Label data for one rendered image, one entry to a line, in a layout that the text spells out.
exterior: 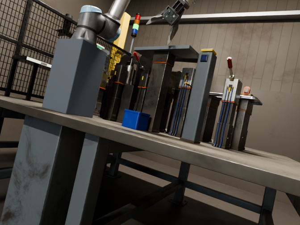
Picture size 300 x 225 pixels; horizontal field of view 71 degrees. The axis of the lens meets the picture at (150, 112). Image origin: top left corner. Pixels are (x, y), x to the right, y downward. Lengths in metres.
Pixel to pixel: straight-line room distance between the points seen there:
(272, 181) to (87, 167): 0.65
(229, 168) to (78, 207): 0.62
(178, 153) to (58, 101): 0.77
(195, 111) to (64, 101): 0.67
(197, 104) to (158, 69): 0.31
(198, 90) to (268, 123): 2.74
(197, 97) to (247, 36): 3.14
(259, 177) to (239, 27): 3.69
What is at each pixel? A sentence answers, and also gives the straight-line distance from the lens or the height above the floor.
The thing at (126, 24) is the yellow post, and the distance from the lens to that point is 2.87.
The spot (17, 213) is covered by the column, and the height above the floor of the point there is 0.15.
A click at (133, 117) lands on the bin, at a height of 0.76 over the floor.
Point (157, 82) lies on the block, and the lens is 1.17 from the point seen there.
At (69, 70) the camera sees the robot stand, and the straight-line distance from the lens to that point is 1.20.
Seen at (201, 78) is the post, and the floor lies 1.01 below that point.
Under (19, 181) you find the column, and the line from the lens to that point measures 1.34.
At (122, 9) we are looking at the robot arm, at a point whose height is 1.39.
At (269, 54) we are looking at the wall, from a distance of 3.97.
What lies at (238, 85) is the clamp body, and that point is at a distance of 1.18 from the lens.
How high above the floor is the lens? 0.77
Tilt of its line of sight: 2 degrees up
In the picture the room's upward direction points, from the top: 12 degrees clockwise
